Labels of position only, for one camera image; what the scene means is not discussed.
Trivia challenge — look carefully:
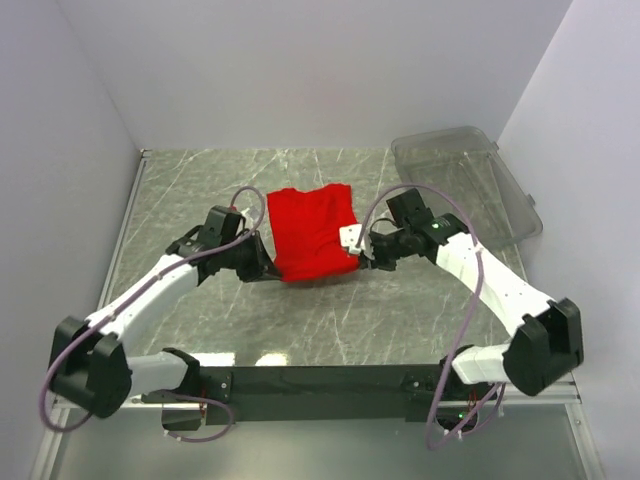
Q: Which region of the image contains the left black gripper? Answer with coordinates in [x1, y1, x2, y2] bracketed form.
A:
[221, 230, 282, 283]

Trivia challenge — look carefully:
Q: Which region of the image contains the red t shirt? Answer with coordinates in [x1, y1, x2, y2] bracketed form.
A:
[267, 183, 359, 283]

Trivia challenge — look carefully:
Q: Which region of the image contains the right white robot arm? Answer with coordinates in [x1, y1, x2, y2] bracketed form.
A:
[340, 184, 584, 399]

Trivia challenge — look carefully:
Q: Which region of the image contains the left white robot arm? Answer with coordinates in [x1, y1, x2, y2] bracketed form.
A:
[44, 206, 279, 419]

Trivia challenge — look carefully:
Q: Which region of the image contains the clear plastic bin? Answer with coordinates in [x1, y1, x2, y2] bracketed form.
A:
[391, 126, 543, 249]

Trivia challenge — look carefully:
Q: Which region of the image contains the black base crossbar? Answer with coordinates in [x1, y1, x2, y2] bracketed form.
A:
[139, 364, 499, 426]

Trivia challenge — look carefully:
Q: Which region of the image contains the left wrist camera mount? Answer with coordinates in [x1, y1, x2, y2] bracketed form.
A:
[232, 206, 262, 224]

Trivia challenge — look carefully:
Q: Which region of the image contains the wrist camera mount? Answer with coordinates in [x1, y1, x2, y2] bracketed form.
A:
[339, 224, 373, 259]
[232, 206, 262, 224]

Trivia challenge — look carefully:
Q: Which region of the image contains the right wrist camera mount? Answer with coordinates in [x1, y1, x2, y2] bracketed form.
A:
[339, 224, 373, 259]

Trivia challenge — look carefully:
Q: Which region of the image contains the aluminium rail frame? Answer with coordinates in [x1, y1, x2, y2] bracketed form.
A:
[32, 148, 597, 479]

